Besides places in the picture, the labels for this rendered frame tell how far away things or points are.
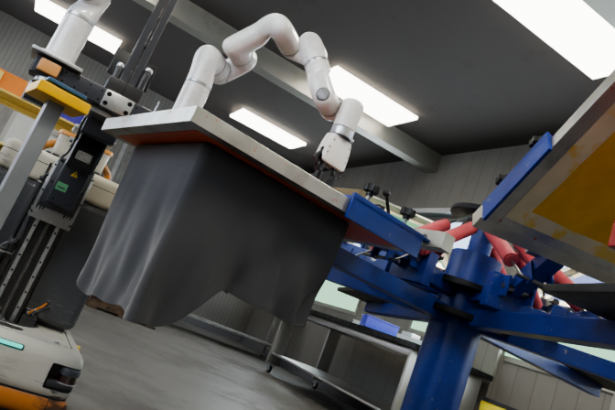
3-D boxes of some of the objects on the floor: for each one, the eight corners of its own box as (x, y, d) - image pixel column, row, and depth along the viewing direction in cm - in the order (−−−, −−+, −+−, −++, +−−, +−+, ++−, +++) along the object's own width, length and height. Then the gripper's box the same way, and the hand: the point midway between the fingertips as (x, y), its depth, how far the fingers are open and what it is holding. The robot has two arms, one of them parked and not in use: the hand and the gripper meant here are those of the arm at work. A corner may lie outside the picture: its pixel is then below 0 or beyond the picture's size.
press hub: (385, 596, 176) (509, 193, 208) (306, 528, 208) (424, 188, 240) (459, 598, 198) (560, 234, 230) (377, 537, 230) (476, 225, 262)
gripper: (330, 122, 177) (308, 175, 173) (366, 146, 186) (347, 199, 182) (315, 123, 183) (294, 175, 179) (350, 147, 192) (331, 197, 188)
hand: (323, 181), depth 181 cm, fingers open, 4 cm apart
